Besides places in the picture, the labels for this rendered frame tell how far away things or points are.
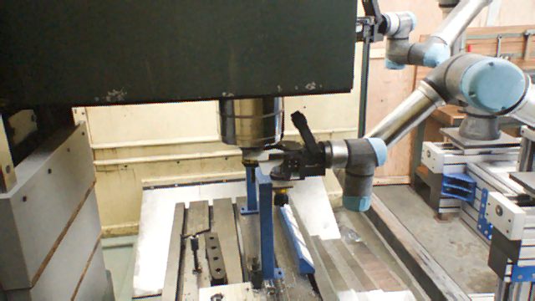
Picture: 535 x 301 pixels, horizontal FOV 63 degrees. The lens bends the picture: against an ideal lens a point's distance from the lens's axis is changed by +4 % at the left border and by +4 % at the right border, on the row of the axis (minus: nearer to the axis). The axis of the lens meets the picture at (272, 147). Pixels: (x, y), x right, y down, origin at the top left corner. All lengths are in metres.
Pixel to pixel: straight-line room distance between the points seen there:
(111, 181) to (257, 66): 1.45
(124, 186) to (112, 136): 0.26
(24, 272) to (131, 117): 1.25
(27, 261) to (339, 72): 0.67
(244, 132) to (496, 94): 0.58
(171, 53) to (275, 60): 0.20
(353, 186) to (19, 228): 0.72
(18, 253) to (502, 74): 1.03
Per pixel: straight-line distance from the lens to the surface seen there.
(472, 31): 4.02
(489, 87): 1.09
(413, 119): 1.21
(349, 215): 2.22
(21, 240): 0.87
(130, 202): 2.20
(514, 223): 1.44
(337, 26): 0.86
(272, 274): 1.35
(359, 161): 1.06
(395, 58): 1.57
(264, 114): 0.90
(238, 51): 0.82
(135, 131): 2.06
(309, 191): 2.11
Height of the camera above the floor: 1.72
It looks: 20 degrees down
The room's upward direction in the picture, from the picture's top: 1 degrees counter-clockwise
